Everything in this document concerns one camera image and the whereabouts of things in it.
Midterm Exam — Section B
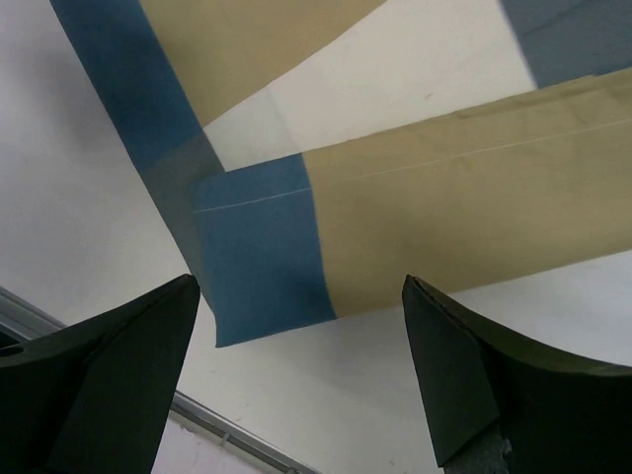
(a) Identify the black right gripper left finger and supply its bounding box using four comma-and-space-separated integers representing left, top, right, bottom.
1, 275, 200, 474

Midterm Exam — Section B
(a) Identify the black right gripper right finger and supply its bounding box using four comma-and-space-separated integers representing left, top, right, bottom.
402, 276, 631, 473

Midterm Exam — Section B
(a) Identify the blue tan white cloth napkin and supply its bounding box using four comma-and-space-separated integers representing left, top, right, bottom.
52, 1, 631, 348

